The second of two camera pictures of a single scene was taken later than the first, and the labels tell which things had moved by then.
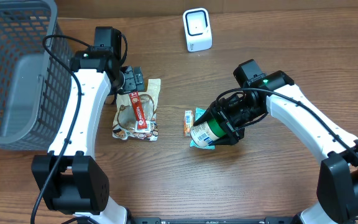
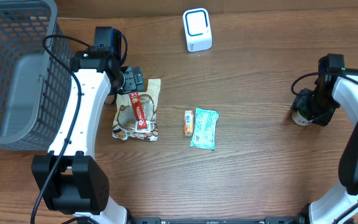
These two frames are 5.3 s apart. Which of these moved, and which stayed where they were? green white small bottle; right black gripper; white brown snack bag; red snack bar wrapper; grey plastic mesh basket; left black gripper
Moved: right black gripper; green white small bottle
Stayed: grey plastic mesh basket; left black gripper; white brown snack bag; red snack bar wrapper
